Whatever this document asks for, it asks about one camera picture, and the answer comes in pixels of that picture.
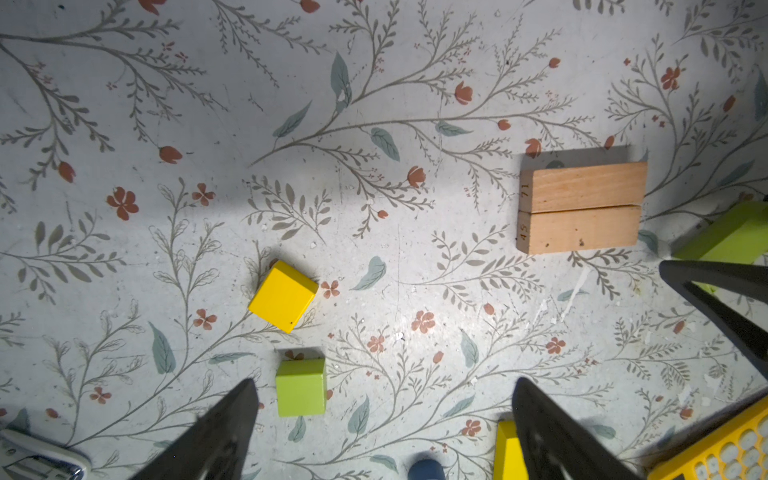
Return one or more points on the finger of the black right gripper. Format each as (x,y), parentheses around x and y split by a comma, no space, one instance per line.
(687,279)

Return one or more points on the dark blue round block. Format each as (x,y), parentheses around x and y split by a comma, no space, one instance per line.
(426,469)

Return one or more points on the white stapler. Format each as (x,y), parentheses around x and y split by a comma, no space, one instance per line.
(25,457)

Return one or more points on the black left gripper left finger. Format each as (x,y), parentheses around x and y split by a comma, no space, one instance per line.
(216,446)

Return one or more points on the yellow calculator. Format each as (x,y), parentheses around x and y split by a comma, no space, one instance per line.
(735,450)

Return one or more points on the long yellow block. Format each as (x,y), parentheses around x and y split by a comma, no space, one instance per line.
(509,462)

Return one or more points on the green cube block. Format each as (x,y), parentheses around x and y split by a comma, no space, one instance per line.
(301,388)

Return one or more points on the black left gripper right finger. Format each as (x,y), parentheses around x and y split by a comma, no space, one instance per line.
(555,446)

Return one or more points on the yellow cube block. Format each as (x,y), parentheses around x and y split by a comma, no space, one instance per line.
(283,297)

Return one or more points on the long green block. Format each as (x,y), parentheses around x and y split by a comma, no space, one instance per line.
(739,236)

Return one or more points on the natural wood block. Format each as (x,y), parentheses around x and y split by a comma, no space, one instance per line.
(575,230)
(581,188)

